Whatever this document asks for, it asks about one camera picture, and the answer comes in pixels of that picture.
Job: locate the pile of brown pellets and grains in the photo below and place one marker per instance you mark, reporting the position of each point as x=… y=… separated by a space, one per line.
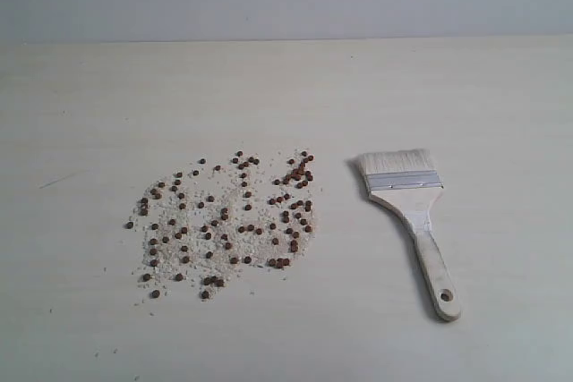
x=220 y=245

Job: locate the wooden paint brush white bristles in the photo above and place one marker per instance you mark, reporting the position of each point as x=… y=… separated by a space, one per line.
x=407 y=183

